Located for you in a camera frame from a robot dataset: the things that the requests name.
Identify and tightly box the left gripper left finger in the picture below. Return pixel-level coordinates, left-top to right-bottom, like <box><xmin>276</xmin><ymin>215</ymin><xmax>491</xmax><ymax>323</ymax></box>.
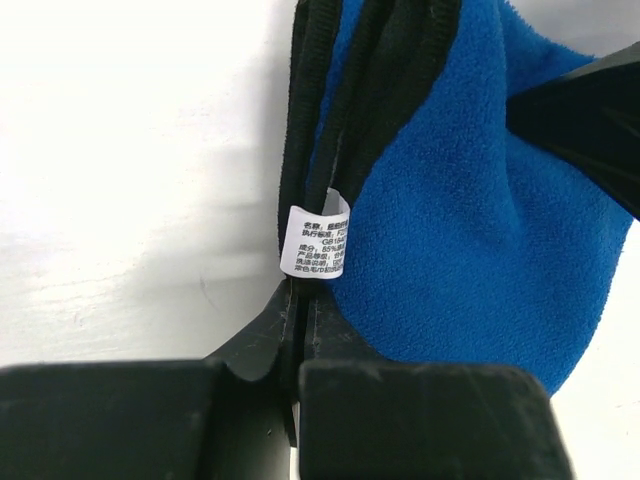
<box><xmin>1</xmin><ymin>282</ymin><xmax>295</xmax><ymax>479</ymax></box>

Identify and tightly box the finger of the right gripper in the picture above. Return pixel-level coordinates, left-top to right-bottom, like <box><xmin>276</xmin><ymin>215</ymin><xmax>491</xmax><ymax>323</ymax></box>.
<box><xmin>506</xmin><ymin>43</ymin><xmax>639</xmax><ymax>218</ymax></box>

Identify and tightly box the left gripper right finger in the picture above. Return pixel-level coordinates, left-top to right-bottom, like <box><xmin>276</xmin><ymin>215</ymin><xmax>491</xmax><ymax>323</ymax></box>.
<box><xmin>298</xmin><ymin>291</ymin><xmax>570</xmax><ymax>479</ymax></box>

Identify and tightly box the blue towel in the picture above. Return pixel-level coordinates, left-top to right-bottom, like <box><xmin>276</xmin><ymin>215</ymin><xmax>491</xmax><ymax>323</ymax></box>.
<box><xmin>278</xmin><ymin>1</ymin><xmax>637</xmax><ymax>392</ymax></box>

